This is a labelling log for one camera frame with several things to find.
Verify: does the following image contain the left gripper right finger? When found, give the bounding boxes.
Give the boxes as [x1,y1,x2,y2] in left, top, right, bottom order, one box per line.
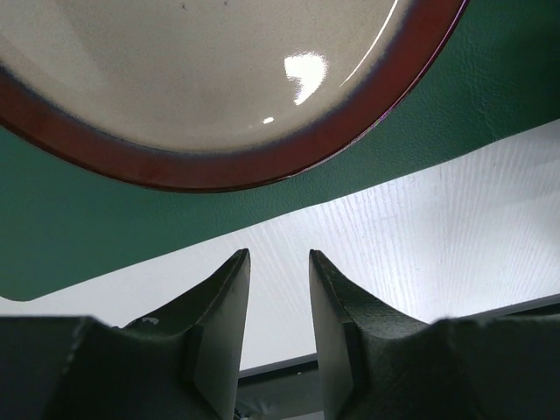
[309,250,559,419]

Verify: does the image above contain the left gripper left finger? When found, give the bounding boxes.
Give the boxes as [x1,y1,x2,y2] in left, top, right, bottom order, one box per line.
[1,249,250,419]

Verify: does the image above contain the green placemat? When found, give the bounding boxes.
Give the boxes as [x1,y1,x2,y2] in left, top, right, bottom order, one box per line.
[1,1,559,301]

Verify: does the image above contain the red rimmed beige plate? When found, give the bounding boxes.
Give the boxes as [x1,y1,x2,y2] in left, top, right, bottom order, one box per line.
[1,0,466,192]

